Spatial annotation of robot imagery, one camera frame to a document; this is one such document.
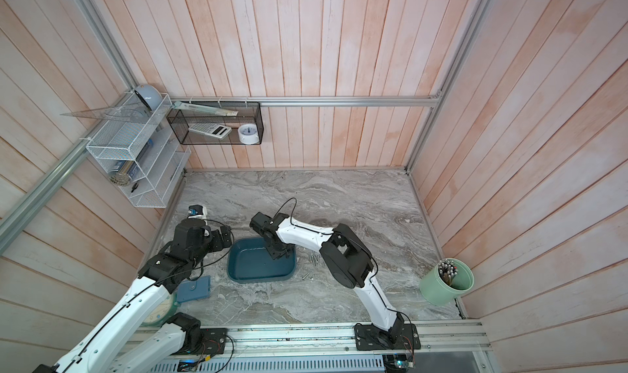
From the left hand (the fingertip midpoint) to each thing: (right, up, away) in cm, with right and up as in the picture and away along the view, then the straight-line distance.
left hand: (217, 233), depth 79 cm
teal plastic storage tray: (+8, -13, +13) cm, 20 cm away
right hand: (+20, -8, +14) cm, 26 cm away
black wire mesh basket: (-8, +43, +22) cm, 49 cm away
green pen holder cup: (+72, -13, -8) cm, 74 cm away
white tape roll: (+6, +37, +16) cm, 41 cm away
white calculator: (-9, +39, +19) cm, 44 cm away
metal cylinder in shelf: (-30, +18, -3) cm, 35 cm away
